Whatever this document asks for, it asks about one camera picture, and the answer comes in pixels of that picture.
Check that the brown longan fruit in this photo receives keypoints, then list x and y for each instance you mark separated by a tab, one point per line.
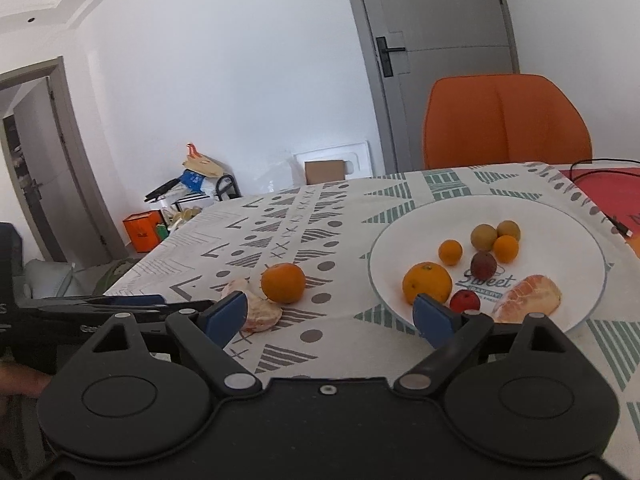
509	228

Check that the grey open door left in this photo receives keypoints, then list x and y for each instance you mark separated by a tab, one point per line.
63	214

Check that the red orange cartoon tablecloth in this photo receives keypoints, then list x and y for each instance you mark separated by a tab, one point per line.
613	185

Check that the small orange kumquat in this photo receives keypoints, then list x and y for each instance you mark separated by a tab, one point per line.
450	252
506	248

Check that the dark brown round fruit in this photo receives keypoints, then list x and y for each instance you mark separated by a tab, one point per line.
483	266

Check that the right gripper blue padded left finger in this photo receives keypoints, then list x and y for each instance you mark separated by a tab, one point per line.
201	338

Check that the peeled pomelo segment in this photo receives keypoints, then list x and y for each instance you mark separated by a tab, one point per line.
535	294
262	314

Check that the grey door with handle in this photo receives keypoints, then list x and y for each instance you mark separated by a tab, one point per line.
408	45

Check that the cardboard box by wall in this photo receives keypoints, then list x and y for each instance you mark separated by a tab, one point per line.
324	171

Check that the yellow-brown longan fruit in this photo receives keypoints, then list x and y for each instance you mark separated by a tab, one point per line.
483	237

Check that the person's left hand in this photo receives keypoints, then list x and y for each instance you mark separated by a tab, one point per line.
20	380

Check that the white round plate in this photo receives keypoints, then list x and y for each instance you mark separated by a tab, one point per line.
553	243

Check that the orange chair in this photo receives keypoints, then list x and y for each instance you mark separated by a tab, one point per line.
496	119

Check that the large orange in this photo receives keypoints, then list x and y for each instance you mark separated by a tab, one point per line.
427	278
283	283

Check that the red cherry tomato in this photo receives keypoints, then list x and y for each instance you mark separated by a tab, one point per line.
463	300

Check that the grey cushions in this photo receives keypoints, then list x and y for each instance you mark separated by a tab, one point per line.
48	279

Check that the white board by wall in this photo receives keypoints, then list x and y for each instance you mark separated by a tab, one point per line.
346	162

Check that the orange box on floor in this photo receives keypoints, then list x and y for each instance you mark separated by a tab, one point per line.
141	229

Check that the patterned white tablecloth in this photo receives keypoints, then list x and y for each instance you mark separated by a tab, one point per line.
340	328

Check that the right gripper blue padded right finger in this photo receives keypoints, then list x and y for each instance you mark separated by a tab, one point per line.
454	337

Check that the pile of bags clutter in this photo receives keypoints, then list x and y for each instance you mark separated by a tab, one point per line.
202	183

